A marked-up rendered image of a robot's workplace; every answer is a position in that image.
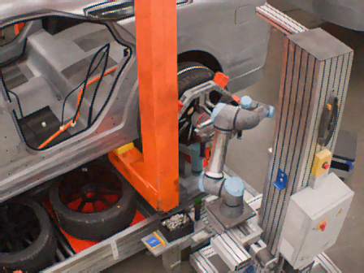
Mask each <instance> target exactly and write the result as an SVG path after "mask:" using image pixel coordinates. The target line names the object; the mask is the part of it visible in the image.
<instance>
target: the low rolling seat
mask: <svg viewBox="0 0 364 273"><path fill-rule="evenodd" d="M357 144H358V134H357V133H355V132H350V131H345V130H344V129H340V128H339V131H338V135H337V138H336V143H335V148H334V151H333V155H332V158H331V164H330V167H329V171H328V173H327V174H330V173H332V172H333V173H335V175H336V176H338V177H342V179H341V181H343V183H344V182H345V181H346V179H349V180H350V176H351V175H352V171H353V167H354V163H355V160H356V150H357Z"/></svg>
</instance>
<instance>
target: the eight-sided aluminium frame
mask: <svg viewBox="0 0 364 273"><path fill-rule="evenodd" d="M213 90H215V91H217V92H219V93H221V94H222V95H224V94H228V95H230V97H232V94H231V93H229V92H228V91H227V90H226V89H222V88H221V87H219V86H218V85H217V84H216V83H215V82H214V81H207V82H206V83H205V84H200V85H199V86H197V87H194V88H191V89H190V90H188V91H185V92H184V94H183V96H182V97H181V99H180V102H182V103H183V104H184V106H183V107H182V109H181V110H180V112H179V114H178V120H179V119H180V117H181V115H182V114H183V113H184V111H185V110H186V109H187V107H188V106H189V104H190V102H191V101H192V100H193V99H194V98H198V97H200V95H204V94H206V93H207V92H211V91H213ZM211 145H213V139H209V137H207V140H206V147H209V146H211ZM179 151H180V152H182V153H185V154H187V155H190V156H191V145H190V146H189V147H187V146H185V145H182V144H180V143H179Z"/></svg>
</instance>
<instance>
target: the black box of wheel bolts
mask: <svg viewBox="0 0 364 273"><path fill-rule="evenodd" d="M158 226H159V231H160V232H161V233H162V234H163V236H164V238H165V239H166V240H167V243H170V242H171V241H175V240H179V239H180V238H181V237H184V236H187V235H190V234H192V233H194V220H193V219H192V218H191V217H190V215H189V214H188V212H187V211H186V210H185V209H183V210H180V211H176V212H175V213H173V214H169V215H168V216H166V217H162V218H160V219H158Z"/></svg>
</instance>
